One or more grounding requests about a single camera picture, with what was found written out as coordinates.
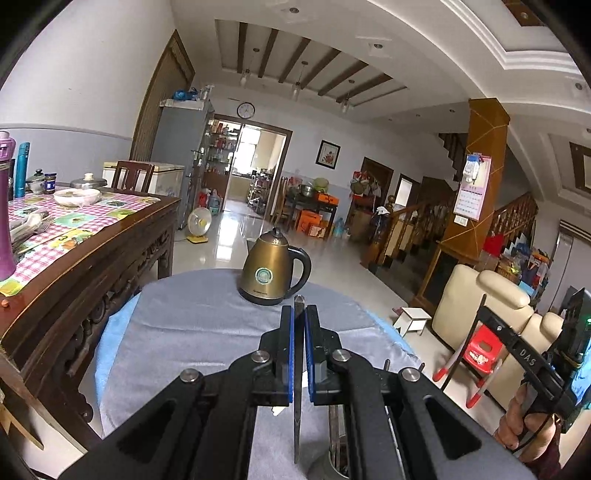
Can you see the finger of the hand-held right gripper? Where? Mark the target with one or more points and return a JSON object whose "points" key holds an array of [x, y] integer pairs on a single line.
{"points": [[512, 341]]}

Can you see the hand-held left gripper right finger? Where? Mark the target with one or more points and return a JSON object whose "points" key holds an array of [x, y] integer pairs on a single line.
{"points": [[308, 355]]}

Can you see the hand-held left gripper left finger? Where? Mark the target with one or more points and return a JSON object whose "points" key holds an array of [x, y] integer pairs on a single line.
{"points": [[291, 355]]}

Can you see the person's right forearm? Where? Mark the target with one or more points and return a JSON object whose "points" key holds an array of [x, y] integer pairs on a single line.
{"points": [[556, 461]]}

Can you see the person's right hand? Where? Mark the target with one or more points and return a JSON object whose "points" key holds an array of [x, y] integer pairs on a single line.
{"points": [[521, 434]]}

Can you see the red plastic chair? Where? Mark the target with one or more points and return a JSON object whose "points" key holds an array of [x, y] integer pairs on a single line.
{"points": [[482, 350]]}

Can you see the cream leather armchair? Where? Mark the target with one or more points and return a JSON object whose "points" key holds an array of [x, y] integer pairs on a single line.
{"points": [[466, 295]]}

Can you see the pile of colourful bags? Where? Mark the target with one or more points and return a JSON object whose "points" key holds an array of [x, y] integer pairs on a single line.
{"points": [[517, 263]]}

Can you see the gold electric kettle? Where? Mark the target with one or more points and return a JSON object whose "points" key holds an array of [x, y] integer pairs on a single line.
{"points": [[263, 272]]}

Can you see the small white stool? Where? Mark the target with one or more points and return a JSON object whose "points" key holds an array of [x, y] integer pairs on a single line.
{"points": [[413, 318]]}

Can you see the grey tablecloth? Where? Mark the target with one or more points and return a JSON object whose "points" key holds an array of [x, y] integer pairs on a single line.
{"points": [[184, 332]]}

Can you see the blue water jug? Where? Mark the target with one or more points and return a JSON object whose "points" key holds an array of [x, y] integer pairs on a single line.
{"points": [[214, 203], [339, 228]]}

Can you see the dark wooden table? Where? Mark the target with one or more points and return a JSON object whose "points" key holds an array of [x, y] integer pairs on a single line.
{"points": [[304, 203]]}

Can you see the flat orange box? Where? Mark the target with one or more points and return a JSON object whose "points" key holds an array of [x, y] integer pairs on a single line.
{"points": [[328, 200]]}

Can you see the wooden stair railing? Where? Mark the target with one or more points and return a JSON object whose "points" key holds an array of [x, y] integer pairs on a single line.
{"points": [[406, 226]]}

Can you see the small floor fan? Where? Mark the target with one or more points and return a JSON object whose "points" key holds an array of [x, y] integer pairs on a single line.
{"points": [[199, 222]]}

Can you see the metal basin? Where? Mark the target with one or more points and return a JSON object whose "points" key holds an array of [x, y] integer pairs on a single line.
{"points": [[305, 190]]}

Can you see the hanging bags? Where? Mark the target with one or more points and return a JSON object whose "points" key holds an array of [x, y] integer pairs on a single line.
{"points": [[365, 184]]}

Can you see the light blue under cloth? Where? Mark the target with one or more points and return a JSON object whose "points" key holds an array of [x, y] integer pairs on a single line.
{"points": [[111, 332]]}

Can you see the carved wooden sideboard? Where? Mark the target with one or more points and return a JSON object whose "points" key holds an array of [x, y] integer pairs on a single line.
{"points": [[92, 290]]}

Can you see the orange wooden pillar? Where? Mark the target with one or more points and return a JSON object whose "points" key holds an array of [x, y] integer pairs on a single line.
{"points": [[485, 134]]}

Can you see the white chest freezer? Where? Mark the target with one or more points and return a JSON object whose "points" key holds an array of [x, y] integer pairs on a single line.
{"points": [[168, 180]]}

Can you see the glass display cabinet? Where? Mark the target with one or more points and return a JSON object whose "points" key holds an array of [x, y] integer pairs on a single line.
{"points": [[219, 147]]}

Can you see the grey refrigerator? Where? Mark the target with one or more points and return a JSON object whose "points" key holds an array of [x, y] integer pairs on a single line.
{"points": [[178, 147]]}

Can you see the pink checked table cover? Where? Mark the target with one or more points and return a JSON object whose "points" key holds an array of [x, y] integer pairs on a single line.
{"points": [[92, 221]]}

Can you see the wooden chair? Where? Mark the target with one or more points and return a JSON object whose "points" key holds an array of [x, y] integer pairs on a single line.
{"points": [[133, 175]]}

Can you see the pendant lamp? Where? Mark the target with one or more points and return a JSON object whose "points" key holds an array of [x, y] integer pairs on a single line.
{"points": [[345, 104], [295, 90], [243, 79]]}

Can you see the white bowl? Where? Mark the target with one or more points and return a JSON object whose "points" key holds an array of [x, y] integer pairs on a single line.
{"points": [[76, 197]]}

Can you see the metal pot lid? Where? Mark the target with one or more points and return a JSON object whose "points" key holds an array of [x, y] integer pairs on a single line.
{"points": [[87, 182]]}

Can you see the blue bag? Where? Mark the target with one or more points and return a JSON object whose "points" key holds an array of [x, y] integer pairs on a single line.
{"points": [[182, 96]]}

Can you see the brown wooden door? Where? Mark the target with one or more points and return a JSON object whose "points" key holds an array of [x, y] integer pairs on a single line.
{"points": [[159, 101]]}

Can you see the rolled plastic bag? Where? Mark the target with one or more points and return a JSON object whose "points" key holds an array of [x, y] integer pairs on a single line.
{"points": [[27, 228]]}

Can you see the dark glass jar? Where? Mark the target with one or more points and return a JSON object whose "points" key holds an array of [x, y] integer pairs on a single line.
{"points": [[50, 183]]}

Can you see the small lidded pot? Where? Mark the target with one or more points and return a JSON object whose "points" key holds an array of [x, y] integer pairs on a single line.
{"points": [[35, 182]]}

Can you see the purple water bottle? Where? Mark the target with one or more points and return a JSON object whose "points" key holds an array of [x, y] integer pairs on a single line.
{"points": [[5, 221]]}

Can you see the teal water bottle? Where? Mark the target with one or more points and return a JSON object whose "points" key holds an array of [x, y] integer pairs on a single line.
{"points": [[21, 170]]}

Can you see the pink wall calendar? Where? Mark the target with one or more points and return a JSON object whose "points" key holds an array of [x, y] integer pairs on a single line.
{"points": [[472, 189]]}

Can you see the framed wall picture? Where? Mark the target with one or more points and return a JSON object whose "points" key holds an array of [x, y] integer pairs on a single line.
{"points": [[328, 153]]}

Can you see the round wall clock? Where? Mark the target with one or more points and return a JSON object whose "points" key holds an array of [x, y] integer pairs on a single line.
{"points": [[245, 110]]}

